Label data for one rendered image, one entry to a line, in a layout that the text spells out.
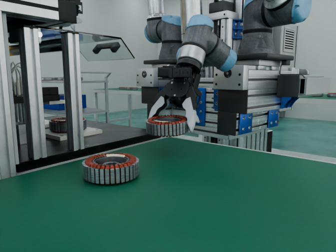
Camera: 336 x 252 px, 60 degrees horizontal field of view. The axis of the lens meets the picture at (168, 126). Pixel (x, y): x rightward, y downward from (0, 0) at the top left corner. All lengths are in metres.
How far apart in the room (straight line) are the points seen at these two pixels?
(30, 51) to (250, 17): 0.86
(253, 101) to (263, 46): 0.22
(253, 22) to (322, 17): 6.15
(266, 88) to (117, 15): 7.35
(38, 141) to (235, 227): 0.47
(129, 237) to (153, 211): 0.08
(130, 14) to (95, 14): 1.23
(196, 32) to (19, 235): 0.66
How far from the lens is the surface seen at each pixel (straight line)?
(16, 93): 0.88
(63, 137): 0.88
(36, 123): 0.70
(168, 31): 1.56
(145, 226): 0.42
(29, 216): 0.48
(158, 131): 0.71
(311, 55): 7.32
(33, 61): 0.70
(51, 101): 0.91
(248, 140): 1.55
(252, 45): 1.23
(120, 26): 8.41
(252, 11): 1.26
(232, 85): 1.11
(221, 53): 0.91
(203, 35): 0.86
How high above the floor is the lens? 0.95
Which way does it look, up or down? 10 degrees down
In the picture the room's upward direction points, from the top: straight up
